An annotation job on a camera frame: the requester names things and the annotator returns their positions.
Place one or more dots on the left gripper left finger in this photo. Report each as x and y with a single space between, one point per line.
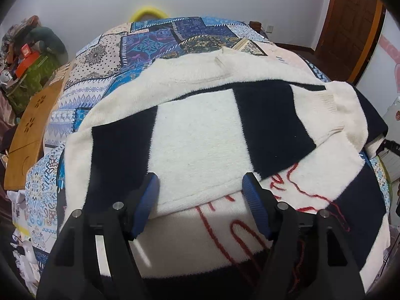
92 258

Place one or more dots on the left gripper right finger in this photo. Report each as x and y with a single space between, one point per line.
309 257

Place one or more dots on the black white striped sweater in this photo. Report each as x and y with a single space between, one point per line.
200 122

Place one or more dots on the pile of clothes and boxes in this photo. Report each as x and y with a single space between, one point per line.
27 38

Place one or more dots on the floor clutter papers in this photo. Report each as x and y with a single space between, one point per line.
28 265

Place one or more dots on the wooden lap desk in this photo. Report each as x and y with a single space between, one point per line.
27 143

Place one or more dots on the green laundry basket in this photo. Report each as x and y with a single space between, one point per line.
31 82

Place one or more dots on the blue patchwork bed quilt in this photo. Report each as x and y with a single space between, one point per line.
115 58

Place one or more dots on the brown wooden door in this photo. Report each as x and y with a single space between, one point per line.
348 38

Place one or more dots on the yellow foam tube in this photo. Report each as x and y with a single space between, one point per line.
147 11

